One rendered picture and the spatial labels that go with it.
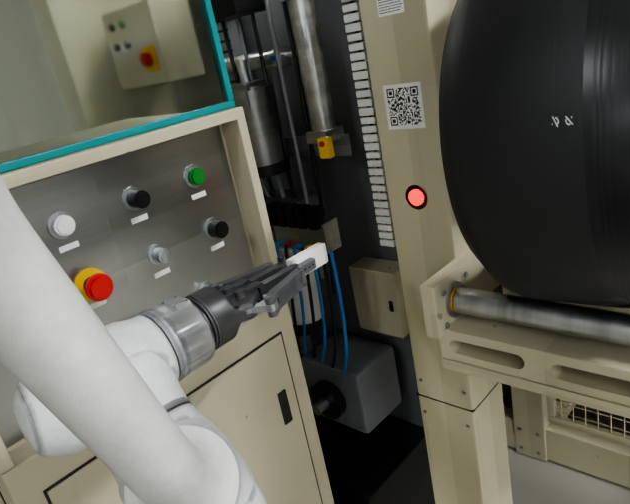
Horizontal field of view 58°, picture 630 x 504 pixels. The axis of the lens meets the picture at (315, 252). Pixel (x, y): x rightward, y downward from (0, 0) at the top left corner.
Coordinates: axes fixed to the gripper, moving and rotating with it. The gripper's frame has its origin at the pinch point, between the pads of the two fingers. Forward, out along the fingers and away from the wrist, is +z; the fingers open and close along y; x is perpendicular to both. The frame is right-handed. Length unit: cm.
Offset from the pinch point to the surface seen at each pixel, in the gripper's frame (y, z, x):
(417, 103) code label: -2.7, 28.8, -16.3
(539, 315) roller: -24.2, 21.4, 15.0
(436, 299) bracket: -8.9, 17.9, 13.4
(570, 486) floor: -5, 80, 106
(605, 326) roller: -33.3, 21.4, 14.9
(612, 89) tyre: -37.5, 11.4, -18.8
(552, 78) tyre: -31.5, 11.6, -20.5
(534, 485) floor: 4, 75, 106
